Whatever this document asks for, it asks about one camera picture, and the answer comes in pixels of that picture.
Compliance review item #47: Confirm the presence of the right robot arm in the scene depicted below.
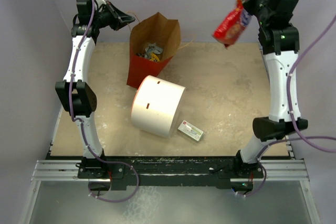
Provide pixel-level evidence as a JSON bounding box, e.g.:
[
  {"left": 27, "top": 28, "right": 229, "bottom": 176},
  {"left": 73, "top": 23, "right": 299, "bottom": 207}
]
[{"left": 233, "top": 0, "right": 308, "bottom": 177}]

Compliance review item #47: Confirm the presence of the red brown paper bag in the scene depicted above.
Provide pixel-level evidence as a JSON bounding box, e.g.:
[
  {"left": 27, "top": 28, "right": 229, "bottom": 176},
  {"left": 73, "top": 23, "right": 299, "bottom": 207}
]
[{"left": 127, "top": 12, "right": 183, "bottom": 89}]

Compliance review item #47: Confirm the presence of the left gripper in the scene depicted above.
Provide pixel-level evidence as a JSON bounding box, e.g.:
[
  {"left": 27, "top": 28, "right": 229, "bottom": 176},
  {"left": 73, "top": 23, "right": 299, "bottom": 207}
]
[{"left": 92, "top": 1, "right": 135, "bottom": 31}]

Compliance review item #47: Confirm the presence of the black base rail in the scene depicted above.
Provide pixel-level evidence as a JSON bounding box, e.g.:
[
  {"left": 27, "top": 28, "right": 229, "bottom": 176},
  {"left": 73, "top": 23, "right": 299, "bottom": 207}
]
[{"left": 46, "top": 152, "right": 292, "bottom": 190}]

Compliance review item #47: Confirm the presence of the white cylindrical container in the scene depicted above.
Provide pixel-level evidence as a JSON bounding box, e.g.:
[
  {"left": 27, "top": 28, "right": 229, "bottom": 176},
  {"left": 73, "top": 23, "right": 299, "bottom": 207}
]
[{"left": 131, "top": 76, "right": 185, "bottom": 138}]

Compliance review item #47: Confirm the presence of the silver foil packet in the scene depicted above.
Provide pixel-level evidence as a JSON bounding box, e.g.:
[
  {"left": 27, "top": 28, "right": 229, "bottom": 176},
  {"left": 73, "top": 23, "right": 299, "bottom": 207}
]
[{"left": 135, "top": 43, "right": 163, "bottom": 60}]

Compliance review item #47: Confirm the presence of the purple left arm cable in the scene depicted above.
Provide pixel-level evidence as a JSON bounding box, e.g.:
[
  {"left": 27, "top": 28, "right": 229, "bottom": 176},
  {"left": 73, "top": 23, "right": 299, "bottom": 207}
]
[{"left": 68, "top": 0, "right": 140, "bottom": 204}]

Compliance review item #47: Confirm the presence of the small white green box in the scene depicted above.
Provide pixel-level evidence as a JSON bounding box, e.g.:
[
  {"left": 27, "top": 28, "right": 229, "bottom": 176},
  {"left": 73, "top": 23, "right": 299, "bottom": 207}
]
[{"left": 177, "top": 120, "right": 204, "bottom": 142}]

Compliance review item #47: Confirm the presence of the red cookie snack bag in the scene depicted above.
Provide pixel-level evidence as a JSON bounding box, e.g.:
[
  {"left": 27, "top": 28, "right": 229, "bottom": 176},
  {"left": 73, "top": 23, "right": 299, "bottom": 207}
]
[{"left": 212, "top": 0, "right": 252, "bottom": 48}]

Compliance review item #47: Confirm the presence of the yellow M&M packet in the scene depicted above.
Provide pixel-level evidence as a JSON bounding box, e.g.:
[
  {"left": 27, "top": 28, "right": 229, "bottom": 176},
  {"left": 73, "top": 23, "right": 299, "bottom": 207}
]
[{"left": 149, "top": 53, "right": 160, "bottom": 62}]

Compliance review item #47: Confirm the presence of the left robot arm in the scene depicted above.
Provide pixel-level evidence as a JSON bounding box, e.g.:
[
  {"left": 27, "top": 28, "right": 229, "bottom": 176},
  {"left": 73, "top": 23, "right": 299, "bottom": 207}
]
[{"left": 55, "top": 0, "right": 135, "bottom": 158}]

